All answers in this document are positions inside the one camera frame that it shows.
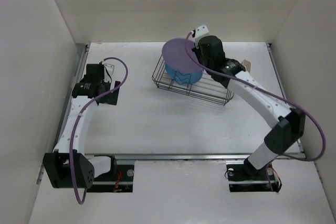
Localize lilac plate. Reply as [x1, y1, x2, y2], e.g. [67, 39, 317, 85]
[162, 38, 202, 73]

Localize blue plate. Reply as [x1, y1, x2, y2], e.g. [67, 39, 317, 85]
[165, 63, 203, 84]

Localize grey wire dish rack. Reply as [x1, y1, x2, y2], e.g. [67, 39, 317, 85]
[152, 56, 234, 105]

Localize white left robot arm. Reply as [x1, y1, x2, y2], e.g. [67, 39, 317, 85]
[43, 63, 120, 189]

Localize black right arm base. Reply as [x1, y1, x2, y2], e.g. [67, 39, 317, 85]
[224, 163, 282, 193]

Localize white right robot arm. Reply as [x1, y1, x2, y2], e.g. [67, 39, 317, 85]
[193, 35, 306, 179]

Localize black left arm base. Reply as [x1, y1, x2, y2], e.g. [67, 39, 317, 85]
[87, 156, 135, 193]

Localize beige cutlery holder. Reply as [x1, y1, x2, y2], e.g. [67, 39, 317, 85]
[241, 60, 251, 73]

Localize white front cover board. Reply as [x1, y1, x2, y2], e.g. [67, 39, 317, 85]
[30, 160, 334, 223]

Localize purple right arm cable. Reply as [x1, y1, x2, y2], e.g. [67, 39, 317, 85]
[184, 31, 326, 192]

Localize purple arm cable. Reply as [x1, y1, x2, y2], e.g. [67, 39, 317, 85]
[69, 57, 129, 205]
[184, 31, 326, 192]

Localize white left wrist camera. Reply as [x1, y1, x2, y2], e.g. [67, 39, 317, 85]
[101, 62, 114, 83]

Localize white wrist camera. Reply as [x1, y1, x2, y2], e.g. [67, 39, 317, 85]
[192, 25, 209, 43]
[101, 62, 114, 83]

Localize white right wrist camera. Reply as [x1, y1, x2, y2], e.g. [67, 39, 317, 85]
[192, 25, 209, 43]

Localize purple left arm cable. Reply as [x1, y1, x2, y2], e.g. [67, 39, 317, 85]
[69, 57, 129, 205]

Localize aluminium side rail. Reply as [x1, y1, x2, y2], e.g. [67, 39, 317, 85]
[35, 44, 89, 185]

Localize aluminium table edge rail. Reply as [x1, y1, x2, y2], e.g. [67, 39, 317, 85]
[86, 151, 307, 162]

